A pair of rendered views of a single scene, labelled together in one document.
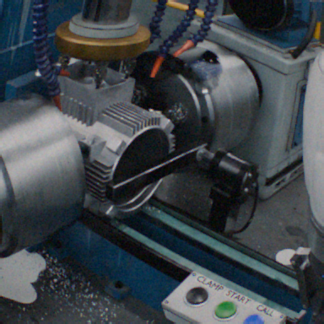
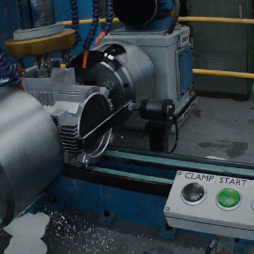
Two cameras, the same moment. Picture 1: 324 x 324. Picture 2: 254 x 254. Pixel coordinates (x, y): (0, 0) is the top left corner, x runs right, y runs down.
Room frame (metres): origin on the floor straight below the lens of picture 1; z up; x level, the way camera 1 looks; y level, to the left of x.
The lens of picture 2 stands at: (0.39, 0.05, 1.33)
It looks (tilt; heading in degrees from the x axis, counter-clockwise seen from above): 23 degrees down; 353
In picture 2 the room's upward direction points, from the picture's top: 5 degrees counter-clockwise
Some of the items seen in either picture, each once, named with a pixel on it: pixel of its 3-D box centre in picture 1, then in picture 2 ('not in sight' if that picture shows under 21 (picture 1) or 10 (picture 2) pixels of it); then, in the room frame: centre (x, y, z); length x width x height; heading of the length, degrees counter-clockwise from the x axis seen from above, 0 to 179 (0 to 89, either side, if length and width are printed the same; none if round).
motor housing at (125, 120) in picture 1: (98, 147); (63, 121); (1.22, 0.11, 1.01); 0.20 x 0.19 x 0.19; 56
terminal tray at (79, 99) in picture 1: (89, 92); (46, 86); (1.24, 0.15, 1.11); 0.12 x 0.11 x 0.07; 56
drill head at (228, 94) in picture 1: (196, 97); (114, 80); (1.46, -0.05, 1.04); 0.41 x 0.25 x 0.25; 146
